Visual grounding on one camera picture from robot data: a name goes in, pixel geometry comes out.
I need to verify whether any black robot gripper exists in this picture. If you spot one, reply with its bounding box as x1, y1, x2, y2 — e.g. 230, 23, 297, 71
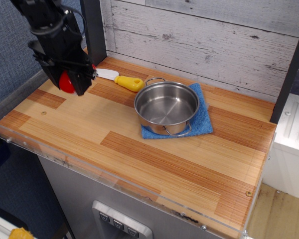
27, 9, 93, 96

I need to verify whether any red toy sushi box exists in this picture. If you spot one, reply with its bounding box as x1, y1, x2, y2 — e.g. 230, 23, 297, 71
59, 64, 96, 94

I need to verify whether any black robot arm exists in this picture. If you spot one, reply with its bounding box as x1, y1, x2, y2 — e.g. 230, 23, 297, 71
12, 0, 97, 96

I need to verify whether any yellow white toy knife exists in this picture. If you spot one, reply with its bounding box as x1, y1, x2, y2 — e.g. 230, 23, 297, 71
95, 68, 145, 92

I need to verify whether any stainless steel pot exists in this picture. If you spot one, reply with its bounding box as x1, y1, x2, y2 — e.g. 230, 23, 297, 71
134, 77, 200, 137

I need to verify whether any blue cloth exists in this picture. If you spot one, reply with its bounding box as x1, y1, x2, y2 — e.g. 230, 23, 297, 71
141, 83, 213, 139

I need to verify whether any silver button panel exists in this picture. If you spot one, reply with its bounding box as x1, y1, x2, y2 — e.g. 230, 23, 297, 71
92, 200, 153, 239

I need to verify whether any clear acrylic guard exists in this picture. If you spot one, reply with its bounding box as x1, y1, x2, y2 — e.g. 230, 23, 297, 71
0, 119, 265, 239

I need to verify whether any white aluminium side unit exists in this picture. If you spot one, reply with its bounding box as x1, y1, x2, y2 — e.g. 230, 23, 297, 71
263, 94, 299, 198

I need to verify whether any dark left post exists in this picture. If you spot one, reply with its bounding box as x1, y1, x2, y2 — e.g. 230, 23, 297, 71
80, 0, 107, 66

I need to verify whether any dark post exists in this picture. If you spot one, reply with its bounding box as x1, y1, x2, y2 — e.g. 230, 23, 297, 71
270, 41, 299, 124
80, 0, 107, 66

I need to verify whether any dark right post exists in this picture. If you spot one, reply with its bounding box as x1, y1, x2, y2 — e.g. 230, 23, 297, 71
270, 41, 299, 124

